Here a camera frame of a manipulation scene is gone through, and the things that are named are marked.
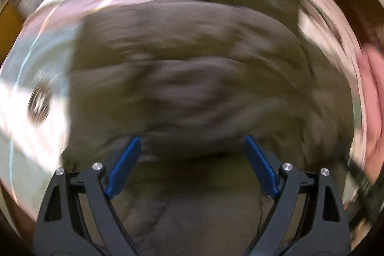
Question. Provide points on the person's right hand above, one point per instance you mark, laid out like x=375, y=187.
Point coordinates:
x=372, y=106

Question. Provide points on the shiny metal bowl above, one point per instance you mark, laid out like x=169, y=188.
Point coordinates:
x=45, y=70

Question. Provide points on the olive brown large garment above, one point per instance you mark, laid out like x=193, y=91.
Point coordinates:
x=192, y=88

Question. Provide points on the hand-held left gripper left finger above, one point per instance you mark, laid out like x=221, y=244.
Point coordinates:
x=123, y=166

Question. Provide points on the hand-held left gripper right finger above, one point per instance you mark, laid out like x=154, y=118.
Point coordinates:
x=260, y=164

